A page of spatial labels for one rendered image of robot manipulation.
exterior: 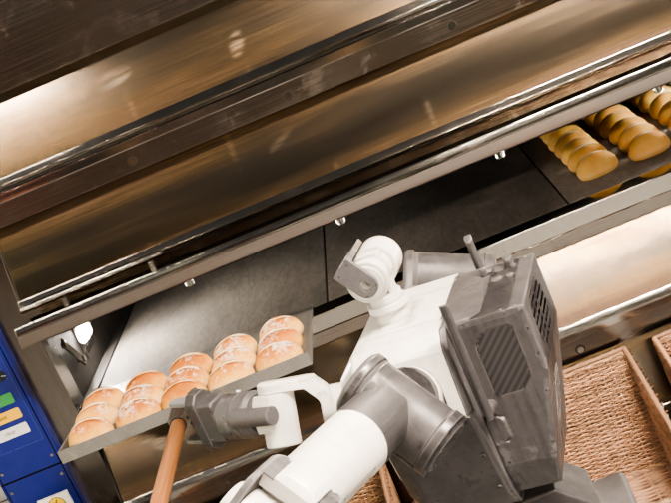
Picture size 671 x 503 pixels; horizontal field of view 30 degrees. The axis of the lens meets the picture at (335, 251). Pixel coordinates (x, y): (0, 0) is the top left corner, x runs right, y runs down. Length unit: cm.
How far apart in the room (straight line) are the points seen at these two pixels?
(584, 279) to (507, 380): 107
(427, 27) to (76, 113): 76
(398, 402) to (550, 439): 28
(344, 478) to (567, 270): 139
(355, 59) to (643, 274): 79
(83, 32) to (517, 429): 133
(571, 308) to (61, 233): 113
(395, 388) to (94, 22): 129
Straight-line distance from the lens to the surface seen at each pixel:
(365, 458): 154
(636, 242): 283
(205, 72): 265
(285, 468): 149
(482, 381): 177
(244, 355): 260
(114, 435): 259
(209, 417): 238
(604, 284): 282
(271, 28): 264
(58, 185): 274
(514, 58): 268
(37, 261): 279
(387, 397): 161
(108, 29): 267
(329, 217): 256
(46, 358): 286
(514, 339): 174
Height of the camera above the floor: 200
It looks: 15 degrees down
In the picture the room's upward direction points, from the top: 24 degrees counter-clockwise
